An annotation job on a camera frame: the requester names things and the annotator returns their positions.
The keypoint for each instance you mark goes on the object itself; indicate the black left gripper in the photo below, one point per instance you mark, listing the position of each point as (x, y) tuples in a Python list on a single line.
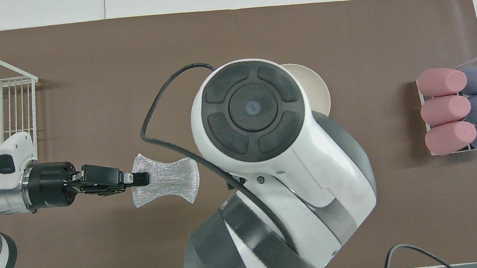
[(53, 184)]

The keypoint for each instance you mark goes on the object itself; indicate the cream round plate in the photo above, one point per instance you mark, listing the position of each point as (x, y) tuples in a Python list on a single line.
[(314, 88)]

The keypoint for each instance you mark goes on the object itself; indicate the brown table mat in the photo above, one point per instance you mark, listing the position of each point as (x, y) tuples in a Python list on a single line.
[(102, 249)]

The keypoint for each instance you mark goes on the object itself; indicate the pink cup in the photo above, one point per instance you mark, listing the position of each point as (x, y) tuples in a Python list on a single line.
[(441, 111), (439, 82), (446, 138)]

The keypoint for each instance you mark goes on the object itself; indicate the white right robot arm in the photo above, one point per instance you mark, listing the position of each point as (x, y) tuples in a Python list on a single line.
[(303, 180)]

